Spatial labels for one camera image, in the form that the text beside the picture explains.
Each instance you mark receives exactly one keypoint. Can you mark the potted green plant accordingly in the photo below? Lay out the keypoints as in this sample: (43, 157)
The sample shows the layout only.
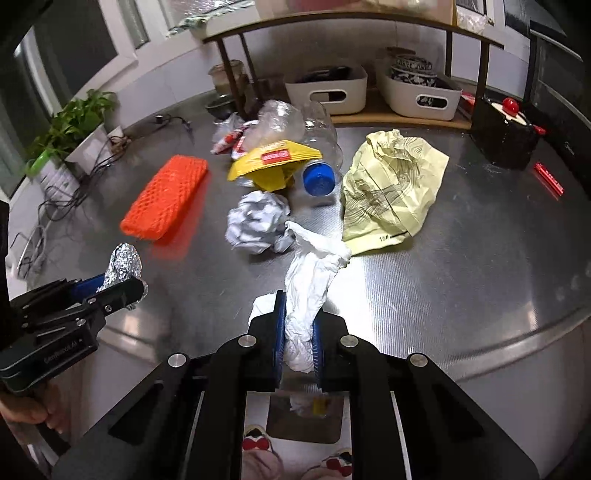
(83, 120)

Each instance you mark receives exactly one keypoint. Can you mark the blue patterned ceramic bowl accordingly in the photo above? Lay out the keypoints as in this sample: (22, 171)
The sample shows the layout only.
(412, 61)
(412, 76)

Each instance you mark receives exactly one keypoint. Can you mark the white slipper with red bow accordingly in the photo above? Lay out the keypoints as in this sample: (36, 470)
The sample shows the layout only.
(256, 444)
(336, 461)

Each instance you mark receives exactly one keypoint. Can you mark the white plastic storage basket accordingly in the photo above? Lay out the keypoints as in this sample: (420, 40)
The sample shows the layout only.
(401, 100)
(356, 94)

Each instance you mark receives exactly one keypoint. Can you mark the aluminium foil ball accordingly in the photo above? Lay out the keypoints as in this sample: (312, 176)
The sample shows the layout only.
(122, 263)

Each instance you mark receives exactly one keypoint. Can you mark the red slim tube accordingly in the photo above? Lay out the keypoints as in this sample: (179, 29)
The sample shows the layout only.
(548, 178)

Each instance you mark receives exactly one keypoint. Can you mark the clear bottle with blue cap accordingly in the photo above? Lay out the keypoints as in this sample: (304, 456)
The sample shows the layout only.
(318, 178)

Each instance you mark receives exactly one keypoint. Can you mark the person's leg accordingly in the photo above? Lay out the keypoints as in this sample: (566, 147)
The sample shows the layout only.
(323, 474)
(258, 468)

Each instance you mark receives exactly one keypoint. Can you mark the small black adapter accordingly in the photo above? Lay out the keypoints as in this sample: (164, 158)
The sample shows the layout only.
(161, 118)

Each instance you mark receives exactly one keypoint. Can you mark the crumpled white paper ball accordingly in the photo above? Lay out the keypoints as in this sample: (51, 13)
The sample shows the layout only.
(254, 221)

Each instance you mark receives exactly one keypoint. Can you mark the tan trash bin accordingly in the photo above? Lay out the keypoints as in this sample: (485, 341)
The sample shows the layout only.
(286, 429)

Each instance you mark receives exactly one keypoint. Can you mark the black appliance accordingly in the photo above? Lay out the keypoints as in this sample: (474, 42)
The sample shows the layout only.
(563, 83)

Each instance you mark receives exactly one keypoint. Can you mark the pale yellow paper bag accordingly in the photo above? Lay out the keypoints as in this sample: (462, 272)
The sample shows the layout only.
(388, 194)

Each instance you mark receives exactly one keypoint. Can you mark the person's left hand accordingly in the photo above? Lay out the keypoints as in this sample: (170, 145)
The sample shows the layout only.
(27, 408)

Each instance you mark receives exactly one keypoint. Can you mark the red packet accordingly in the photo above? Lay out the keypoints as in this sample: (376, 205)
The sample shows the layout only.
(468, 104)

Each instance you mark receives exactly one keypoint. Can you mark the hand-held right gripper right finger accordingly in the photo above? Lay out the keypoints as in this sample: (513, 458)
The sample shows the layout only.
(316, 346)

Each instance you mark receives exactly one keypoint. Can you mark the white printed plant pot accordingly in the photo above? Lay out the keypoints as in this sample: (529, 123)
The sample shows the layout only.
(57, 182)

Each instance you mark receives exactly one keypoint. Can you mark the clear plastic bag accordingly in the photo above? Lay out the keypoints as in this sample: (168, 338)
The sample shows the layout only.
(277, 120)

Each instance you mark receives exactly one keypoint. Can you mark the cardboard box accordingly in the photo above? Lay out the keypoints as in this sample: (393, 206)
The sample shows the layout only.
(351, 7)

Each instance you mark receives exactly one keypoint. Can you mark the orange foam fruit net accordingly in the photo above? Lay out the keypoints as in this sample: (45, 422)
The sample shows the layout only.
(166, 194)

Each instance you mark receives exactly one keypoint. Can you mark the dark ceramic bowl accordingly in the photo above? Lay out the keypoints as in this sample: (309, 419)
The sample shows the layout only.
(221, 107)

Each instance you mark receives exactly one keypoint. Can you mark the green patterned cloth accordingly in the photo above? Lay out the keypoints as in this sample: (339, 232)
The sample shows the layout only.
(194, 25)

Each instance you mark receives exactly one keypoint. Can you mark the white tissue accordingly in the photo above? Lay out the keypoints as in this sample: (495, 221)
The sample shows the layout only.
(307, 281)

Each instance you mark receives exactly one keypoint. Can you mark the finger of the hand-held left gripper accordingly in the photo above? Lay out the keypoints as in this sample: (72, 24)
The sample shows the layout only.
(87, 284)
(121, 291)

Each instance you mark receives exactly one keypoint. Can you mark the person's left leg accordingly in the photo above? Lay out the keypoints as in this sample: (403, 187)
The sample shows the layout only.
(258, 468)

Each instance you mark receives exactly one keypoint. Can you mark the red and white snack wrapper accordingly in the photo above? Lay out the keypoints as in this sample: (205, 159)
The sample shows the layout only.
(228, 137)

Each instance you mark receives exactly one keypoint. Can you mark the yellow paper food carton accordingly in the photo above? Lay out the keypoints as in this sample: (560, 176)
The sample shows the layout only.
(268, 173)

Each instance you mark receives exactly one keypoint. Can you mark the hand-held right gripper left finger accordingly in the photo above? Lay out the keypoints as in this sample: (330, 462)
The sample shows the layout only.
(280, 323)

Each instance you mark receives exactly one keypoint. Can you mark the person's right leg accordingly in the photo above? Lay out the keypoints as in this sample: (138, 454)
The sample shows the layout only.
(323, 474)

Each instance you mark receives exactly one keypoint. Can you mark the glass jar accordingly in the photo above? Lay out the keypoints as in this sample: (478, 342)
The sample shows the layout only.
(226, 76)

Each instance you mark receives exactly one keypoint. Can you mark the wooden countertop shelf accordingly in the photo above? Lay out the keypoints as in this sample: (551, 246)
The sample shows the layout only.
(369, 21)

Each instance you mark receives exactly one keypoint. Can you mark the black pot with red knob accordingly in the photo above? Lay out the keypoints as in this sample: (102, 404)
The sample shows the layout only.
(501, 138)

